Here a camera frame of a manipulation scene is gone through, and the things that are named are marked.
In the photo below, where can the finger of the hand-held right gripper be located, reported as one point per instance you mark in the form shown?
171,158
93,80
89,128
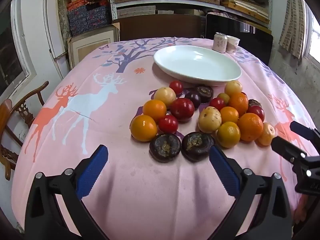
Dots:
302,130
285,147

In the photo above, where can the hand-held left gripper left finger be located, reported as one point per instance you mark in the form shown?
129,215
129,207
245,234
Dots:
92,172

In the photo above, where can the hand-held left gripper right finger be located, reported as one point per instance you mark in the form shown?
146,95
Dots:
225,172

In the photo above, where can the yellow-orange persimmon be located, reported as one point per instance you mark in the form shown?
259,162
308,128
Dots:
266,133

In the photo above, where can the dark brown mangosteen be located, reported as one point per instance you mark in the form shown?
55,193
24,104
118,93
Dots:
205,93
254,102
197,146
165,147

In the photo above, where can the orange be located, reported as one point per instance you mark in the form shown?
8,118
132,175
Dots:
154,109
229,115
238,103
144,128
228,134
250,127

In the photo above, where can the large pale yellow pepino melon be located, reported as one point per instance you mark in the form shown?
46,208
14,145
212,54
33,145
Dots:
209,119

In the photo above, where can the small yellow plum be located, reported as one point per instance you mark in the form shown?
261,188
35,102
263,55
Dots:
223,97

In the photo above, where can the red apple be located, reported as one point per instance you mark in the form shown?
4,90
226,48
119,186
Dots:
182,108

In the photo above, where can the dark purple plum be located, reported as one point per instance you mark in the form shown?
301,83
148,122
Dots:
193,99

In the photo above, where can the white oval plate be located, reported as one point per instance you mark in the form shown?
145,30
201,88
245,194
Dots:
197,63

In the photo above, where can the pink deer print tablecloth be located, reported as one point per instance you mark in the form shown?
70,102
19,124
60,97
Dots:
112,120

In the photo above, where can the brown wooden chair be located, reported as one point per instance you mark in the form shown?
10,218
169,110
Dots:
22,110

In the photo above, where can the bright window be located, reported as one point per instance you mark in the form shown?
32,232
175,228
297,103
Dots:
315,30

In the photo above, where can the bamboo slat blind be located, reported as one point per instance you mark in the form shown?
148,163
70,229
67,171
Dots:
292,25

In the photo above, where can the white paper cup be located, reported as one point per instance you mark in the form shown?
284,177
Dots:
233,45

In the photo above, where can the pale pink drink can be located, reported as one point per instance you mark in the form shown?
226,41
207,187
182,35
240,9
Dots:
220,43

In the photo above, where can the cardboard box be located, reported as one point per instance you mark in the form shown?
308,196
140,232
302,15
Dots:
92,47

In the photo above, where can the pile of wooden planks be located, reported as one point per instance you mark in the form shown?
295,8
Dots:
245,7

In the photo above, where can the white leaning board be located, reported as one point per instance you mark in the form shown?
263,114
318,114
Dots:
53,42

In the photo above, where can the pink cloth bundle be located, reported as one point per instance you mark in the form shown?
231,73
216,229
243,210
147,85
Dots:
220,13

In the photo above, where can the stack of blue patterned boxes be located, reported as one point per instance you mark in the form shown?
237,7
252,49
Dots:
85,20

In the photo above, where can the brown wooden board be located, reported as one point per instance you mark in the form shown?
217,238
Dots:
160,28

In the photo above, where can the speckled stone slab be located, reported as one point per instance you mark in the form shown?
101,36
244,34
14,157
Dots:
62,17

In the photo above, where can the white metal shelf rack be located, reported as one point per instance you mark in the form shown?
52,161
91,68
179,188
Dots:
162,2

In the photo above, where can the dark window with white frame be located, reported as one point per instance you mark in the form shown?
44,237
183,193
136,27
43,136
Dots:
10,55

